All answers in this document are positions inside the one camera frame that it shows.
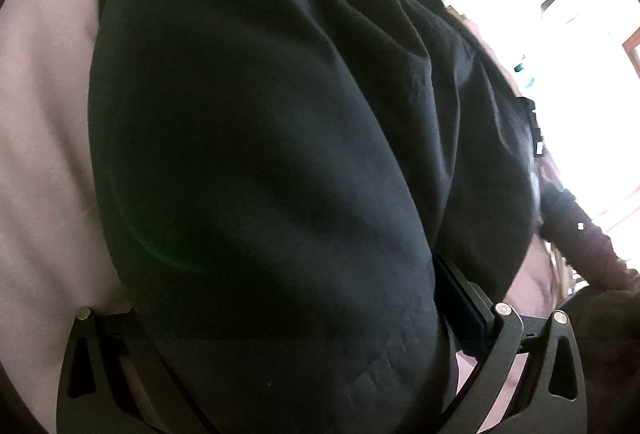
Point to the person's right forearm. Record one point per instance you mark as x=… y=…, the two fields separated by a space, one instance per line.
x=585 y=239

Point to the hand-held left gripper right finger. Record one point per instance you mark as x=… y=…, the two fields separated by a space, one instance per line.
x=465 y=314

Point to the black garment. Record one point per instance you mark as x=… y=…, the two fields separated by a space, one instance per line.
x=280 y=163

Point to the bright window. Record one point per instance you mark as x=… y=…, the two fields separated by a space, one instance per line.
x=590 y=113

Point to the person's dark brown clothing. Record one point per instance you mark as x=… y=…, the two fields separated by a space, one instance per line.
x=610 y=354

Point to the brown wooden frame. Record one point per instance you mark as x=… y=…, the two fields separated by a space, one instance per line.
x=632 y=53

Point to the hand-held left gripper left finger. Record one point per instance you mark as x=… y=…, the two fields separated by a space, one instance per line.
x=80 y=364

